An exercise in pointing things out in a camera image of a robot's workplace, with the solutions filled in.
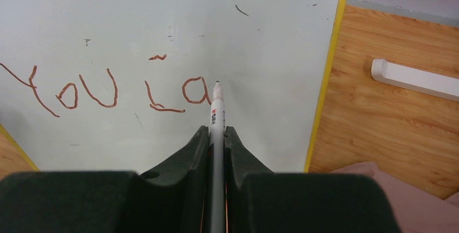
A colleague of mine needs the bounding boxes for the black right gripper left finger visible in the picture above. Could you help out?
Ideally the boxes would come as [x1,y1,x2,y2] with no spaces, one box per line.
[1,126,208,232]

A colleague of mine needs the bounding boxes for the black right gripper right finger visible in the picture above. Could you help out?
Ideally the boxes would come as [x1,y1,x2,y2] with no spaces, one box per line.
[224,126,400,232]

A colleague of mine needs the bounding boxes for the brown whiteboard marker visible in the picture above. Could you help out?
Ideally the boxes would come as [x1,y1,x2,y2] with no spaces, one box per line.
[207,81,226,232]

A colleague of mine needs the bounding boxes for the yellow framed whiteboard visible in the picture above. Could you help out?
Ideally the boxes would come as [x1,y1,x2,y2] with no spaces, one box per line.
[1,0,345,172]

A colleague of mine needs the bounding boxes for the pink garment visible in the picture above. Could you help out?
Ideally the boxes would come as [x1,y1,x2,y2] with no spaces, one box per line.
[333,161,458,232]

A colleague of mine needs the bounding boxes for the metal clothes rack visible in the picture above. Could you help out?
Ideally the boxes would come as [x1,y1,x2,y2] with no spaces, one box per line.
[371,59,458,102]

